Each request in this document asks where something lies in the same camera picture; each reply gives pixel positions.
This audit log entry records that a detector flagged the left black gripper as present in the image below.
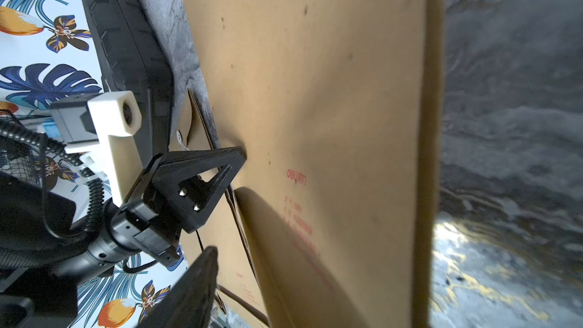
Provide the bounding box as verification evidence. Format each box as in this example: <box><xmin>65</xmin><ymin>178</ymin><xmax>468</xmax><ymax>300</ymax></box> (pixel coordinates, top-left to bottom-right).
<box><xmin>109</xmin><ymin>147</ymin><xmax>246</xmax><ymax>267</ymax></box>

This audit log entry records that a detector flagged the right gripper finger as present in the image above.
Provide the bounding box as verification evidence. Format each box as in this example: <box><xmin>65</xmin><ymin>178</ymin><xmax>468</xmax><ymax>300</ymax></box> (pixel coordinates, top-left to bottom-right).
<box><xmin>138</xmin><ymin>246</ymin><xmax>219</xmax><ymax>328</ymax></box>

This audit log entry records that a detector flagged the brown kraft file bag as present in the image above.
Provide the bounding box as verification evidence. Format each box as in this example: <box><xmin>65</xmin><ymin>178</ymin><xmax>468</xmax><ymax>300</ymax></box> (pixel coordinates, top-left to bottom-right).
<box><xmin>184</xmin><ymin>0</ymin><xmax>445</xmax><ymax>327</ymax></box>
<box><xmin>169</xmin><ymin>91</ymin><xmax>269</xmax><ymax>327</ymax></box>

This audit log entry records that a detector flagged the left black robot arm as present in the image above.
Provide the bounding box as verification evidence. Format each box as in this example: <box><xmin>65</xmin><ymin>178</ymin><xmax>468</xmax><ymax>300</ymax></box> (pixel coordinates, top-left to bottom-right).
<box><xmin>1</xmin><ymin>120</ymin><xmax>246</xmax><ymax>327</ymax></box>

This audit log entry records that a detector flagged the black plastic tool case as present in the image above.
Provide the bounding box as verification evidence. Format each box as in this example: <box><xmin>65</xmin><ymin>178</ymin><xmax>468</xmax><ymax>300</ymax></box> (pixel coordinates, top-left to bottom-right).
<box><xmin>82</xmin><ymin>0</ymin><xmax>174</xmax><ymax>165</ymax></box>

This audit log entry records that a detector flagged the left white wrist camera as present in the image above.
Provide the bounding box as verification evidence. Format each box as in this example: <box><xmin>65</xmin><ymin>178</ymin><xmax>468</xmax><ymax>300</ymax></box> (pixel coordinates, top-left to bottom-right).
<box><xmin>49</xmin><ymin>91</ymin><xmax>143</xmax><ymax>207</ymax></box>

